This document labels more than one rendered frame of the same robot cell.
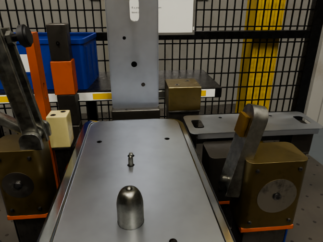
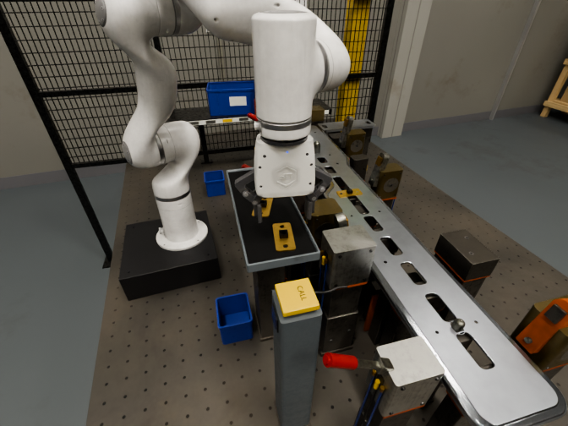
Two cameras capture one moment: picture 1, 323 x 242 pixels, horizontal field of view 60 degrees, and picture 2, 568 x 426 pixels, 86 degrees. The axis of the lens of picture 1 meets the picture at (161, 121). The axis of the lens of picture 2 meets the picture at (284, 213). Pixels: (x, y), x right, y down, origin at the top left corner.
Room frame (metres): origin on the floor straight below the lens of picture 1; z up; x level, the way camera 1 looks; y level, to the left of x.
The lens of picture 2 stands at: (-0.91, 0.36, 1.56)
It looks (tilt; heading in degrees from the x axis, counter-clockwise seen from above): 36 degrees down; 351
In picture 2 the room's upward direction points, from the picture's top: straight up
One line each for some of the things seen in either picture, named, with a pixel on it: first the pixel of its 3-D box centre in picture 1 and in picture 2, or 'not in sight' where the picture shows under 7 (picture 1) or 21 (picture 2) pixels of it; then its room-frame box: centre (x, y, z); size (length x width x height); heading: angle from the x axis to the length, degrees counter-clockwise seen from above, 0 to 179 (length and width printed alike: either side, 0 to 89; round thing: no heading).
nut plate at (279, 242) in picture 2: not in sight; (283, 234); (-0.45, 0.29, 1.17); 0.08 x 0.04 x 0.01; 178
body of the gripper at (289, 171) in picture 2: not in sight; (284, 161); (-0.45, 0.29, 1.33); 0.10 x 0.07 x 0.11; 88
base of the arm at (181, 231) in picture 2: not in sight; (177, 215); (0.04, 0.61, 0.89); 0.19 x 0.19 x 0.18
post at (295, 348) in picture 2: not in sight; (293, 368); (-0.59, 0.29, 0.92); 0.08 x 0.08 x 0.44; 6
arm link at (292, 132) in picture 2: not in sight; (282, 124); (-0.45, 0.29, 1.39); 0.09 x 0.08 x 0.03; 88
